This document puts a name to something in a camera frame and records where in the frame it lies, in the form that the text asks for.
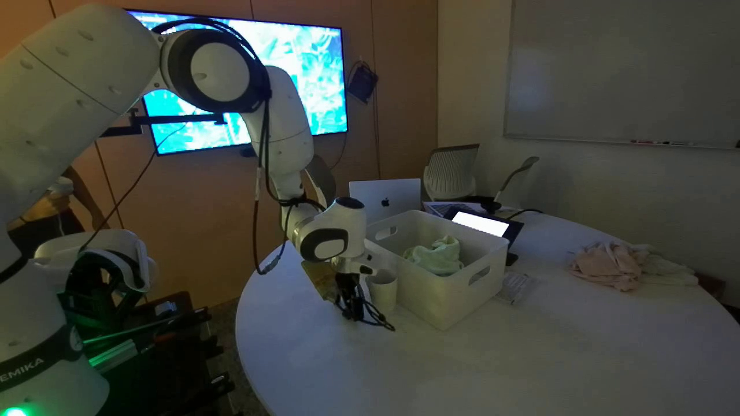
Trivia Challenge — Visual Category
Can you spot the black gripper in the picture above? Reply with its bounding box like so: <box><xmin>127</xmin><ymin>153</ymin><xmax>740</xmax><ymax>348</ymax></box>
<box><xmin>333</xmin><ymin>268</ymin><xmax>365</xmax><ymax>324</ymax></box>

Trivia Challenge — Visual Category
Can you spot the pale green towel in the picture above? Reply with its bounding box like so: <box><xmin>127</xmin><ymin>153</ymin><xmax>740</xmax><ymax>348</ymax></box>
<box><xmin>403</xmin><ymin>233</ymin><xmax>470</xmax><ymax>280</ymax></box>

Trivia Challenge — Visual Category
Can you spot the white plastic basket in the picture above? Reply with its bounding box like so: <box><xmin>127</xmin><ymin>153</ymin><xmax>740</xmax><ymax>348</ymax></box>
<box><xmin>364</xmin><ymin>208</ymin><xmax>511</xmax><ymax>332</ymax></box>

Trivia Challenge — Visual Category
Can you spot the silver laptop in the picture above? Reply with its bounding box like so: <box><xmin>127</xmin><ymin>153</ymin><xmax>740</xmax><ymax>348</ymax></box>
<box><xmin>348</xmin><ymin>178</ymin><xmax>425</xmax><ymax>227</ymax></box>

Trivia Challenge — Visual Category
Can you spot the tablet with lit screen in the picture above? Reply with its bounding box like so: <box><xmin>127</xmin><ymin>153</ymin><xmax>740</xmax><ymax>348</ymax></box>
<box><xmin>449</xmin><ymin>208</ymin><xmax>527</xmax><ymax>268</ymax></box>

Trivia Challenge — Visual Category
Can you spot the small clear plastic packet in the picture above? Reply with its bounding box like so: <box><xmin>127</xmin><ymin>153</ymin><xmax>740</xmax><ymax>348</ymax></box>
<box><xmin>497</xmin><ymin>268</ymin><xmax>543</xmax><ymax>308</ymax></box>

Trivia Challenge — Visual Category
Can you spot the black robot cart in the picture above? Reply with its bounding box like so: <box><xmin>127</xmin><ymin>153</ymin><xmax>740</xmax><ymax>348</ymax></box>
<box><xmin>60</xmin><ymin>289</ymin><xmax>234</xmax><ymax>416</ymax></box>

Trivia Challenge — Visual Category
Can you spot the curved grey chair back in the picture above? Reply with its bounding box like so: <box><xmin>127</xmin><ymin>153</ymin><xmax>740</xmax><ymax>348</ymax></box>
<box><xmin>492</xmin><ymin>154</ymin><xmax>542</xmax><ymax>208</ymax></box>

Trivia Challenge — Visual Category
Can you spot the white VR headset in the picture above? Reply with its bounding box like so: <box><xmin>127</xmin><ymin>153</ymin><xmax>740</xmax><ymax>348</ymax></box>
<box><xmin>32</xmin><ymin>227</ymin><xmax>159</xmax><ymax>319</ymax></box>

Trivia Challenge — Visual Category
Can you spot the pink cloth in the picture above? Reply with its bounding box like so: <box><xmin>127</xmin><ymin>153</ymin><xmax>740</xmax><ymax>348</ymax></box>
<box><xmin>572</xmin><ymin>238</ymin><xmax>652</xmax><ymax>295</ymax></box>

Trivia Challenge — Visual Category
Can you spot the person in dark clothes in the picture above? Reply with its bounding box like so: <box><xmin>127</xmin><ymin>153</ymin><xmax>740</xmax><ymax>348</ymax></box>
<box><xmin>8</xmin><ymin>164</ymin><xmax>103</xmax><ymax>256</ymax></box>

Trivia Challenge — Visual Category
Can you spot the whiteboard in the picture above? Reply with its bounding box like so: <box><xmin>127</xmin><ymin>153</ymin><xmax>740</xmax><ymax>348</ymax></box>
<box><xmin>505</xmin><ymin>0</ymin><xmax>740</xmax><ymax>149</ymax></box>

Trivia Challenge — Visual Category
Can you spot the black bag with strap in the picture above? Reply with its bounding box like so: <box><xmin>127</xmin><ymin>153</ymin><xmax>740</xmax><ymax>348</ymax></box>
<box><xmin>425</xmin><ymin>193</ymin><xmax>505</xmax><ymax>222</ymax></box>

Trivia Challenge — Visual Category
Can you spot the black wall device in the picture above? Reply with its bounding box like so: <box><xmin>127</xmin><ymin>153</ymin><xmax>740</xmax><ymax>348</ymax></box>
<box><xmin>349</xmin><ymin>60</ymin><xmax>382</xmax><ymax>104</ymax></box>

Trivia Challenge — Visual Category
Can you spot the wall mounted TV monitor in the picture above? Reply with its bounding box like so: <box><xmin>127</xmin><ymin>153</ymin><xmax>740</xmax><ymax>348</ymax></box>
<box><xmin>125</xmin><ymin>7</ymin><xmax>352</xmax><ymax>160</ymax></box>

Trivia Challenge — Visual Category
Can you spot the thin black cable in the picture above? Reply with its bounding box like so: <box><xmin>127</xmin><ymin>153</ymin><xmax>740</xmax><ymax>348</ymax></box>
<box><xmin>77</xmin><ymin>133</ymin><xmax>157</xmax><ymax>256</ymax></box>

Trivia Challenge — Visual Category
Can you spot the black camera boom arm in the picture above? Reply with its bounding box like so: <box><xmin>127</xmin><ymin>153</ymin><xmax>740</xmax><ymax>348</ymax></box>
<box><xmin>100</xmin><ymin>108</ymin><xmax>227</xmax><ymax>140</ymax></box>

